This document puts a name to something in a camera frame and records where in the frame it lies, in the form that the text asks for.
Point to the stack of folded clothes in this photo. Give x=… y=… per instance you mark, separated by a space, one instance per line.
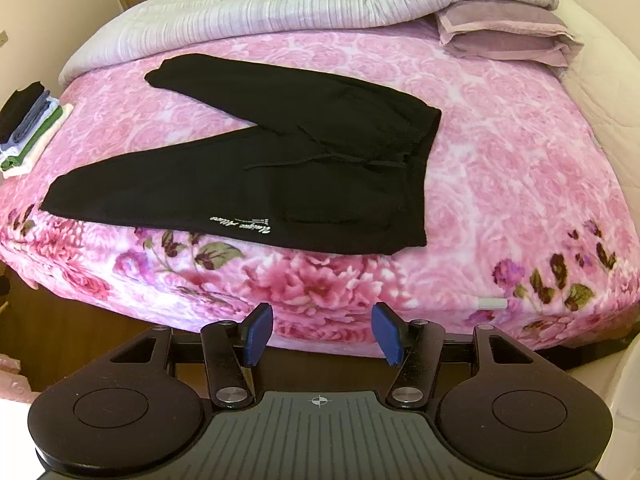
x=30 y=160

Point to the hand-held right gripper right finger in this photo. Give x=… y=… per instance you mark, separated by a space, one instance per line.
x=387 y=332

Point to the white blanket tag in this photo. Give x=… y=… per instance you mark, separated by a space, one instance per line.
x=490 y=304

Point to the black pants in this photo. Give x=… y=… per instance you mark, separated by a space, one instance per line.
x=320 y=195

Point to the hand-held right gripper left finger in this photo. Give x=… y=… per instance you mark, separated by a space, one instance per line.
x=259 y=335

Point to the light blue folded garment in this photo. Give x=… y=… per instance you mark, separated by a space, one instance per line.
x=15 y=147

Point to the blue-grey folded garment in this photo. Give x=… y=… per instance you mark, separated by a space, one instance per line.
x=35 y=117

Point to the black folded garment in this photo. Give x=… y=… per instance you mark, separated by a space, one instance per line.
x=20 y=107

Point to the grey striped quilt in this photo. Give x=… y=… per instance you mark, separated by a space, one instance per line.
x=250 y=10

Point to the purple pillow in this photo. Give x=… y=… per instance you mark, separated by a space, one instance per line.
x=505 y=35

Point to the pink floral blanket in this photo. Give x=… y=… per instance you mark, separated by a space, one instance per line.
x=500 y=185

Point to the green folded garment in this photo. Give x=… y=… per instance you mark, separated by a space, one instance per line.
x=37 y=140

